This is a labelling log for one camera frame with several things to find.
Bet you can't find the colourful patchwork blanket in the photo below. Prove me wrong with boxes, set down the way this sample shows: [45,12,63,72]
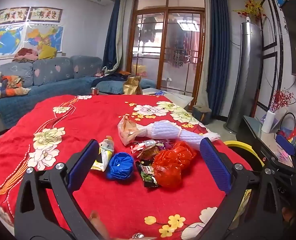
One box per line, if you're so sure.
[0,72,32,102]

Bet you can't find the red plastic bag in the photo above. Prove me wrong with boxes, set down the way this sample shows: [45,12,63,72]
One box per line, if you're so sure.
[172,141,197,170]
[152,150,182,188]

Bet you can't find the blue storage stool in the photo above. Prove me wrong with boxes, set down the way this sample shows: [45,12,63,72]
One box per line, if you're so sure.
[192,104,212,124]

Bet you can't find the white red wrapper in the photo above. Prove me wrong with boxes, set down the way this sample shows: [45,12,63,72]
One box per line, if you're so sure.
[130,141,157,154]

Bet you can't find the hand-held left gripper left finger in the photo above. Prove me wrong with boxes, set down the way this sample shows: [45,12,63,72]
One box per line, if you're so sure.
[14,139,111,240]

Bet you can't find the blue patterned sofa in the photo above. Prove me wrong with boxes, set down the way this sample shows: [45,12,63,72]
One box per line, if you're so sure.
[0,56,156,138]

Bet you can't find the wooden framed glass door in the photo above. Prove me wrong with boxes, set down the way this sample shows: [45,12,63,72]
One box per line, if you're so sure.
[125,0,211,98]

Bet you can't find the framed calligraphy picture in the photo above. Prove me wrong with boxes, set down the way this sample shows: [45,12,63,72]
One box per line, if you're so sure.
[28,7,63,23]
[0,7,30,26]

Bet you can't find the yellow white wrapper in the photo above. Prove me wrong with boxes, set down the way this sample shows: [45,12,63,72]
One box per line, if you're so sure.
[91,135,114,172]

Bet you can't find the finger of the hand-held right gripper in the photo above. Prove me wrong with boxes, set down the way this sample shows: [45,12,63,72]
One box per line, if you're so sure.
[251,137,282,167]
[275,134,296,161]

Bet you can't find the yellow rimmed black trash bin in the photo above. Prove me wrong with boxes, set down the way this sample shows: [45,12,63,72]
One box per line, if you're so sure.
[223,140,265,173]

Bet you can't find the yellow cushion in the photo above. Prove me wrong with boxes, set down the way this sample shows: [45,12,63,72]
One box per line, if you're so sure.
[38,45,57,60]

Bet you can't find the colourful country map poster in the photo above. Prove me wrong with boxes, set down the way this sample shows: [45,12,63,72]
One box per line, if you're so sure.
[25,25,64,53]

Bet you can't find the gold gift bag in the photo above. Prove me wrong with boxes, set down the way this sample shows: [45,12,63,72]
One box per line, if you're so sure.
[123,76,143,95]

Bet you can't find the red brown snack packet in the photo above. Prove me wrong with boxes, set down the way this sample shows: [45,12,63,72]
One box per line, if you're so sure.
[139,145,163,162]

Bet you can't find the dark television cabinet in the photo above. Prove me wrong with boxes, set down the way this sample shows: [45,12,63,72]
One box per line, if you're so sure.
[235,115,296,170]

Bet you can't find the black green snack packet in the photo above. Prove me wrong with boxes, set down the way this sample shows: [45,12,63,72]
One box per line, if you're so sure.
[135,160,160,188]

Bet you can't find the blue curtain with beige lining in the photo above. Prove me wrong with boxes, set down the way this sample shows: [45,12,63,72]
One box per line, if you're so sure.
[102,0,127,72]

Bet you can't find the yellow cardboard box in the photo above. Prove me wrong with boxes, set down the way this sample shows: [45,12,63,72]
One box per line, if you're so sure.
[132,65,147,77]

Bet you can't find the translucent white plastic bag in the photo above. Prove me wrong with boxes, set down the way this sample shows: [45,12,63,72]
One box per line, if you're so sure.
[117,116,151,146]

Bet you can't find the red floral blanket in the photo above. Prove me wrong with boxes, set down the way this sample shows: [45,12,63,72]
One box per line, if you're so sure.
[0,94,254,238]

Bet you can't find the pile of clothes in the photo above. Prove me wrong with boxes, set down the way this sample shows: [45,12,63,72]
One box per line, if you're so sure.
[12,47,39,63]

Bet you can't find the silver tower air conditioner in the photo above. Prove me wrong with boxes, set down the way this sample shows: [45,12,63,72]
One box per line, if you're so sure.
[225,21,264,133]

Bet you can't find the world map poster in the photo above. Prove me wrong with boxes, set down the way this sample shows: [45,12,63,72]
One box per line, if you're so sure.
[0,26,25,60]

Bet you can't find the person's left hand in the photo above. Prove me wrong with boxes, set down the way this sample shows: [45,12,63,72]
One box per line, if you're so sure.
[89,210,158,240]

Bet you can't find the glass top coffee table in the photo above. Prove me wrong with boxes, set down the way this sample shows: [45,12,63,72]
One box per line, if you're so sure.
[141,87,196,110]

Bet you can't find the blue plastic bag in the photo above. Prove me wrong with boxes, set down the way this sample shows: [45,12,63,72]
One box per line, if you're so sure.
[106,152,134,180]

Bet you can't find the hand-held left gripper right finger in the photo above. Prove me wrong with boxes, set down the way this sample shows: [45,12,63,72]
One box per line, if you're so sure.
[199,137,286,240]

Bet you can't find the yellow red artificial flowers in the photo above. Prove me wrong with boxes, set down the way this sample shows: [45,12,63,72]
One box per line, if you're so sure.
[233,0,265,23]

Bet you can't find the white ribbed vase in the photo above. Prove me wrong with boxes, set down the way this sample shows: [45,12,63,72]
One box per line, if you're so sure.
[261,110,275,133]

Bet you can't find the white foam fruit net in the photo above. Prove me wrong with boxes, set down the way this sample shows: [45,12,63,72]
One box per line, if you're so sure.
[148,121,221,150]

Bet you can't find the person's right hand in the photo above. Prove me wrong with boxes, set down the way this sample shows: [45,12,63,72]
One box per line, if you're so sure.
[282,206,296,222]

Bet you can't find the black cable hoop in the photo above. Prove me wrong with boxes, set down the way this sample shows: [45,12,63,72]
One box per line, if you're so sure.
[279,112,296,133]

